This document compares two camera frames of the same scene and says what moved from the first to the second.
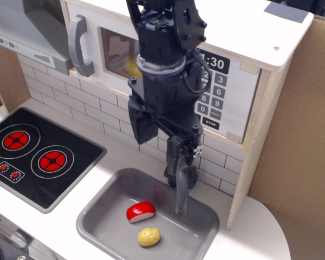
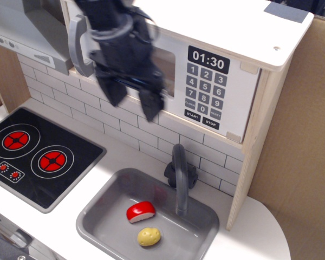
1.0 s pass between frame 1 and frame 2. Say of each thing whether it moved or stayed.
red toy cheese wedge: stayed
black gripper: moved
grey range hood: stayed
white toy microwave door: stayed
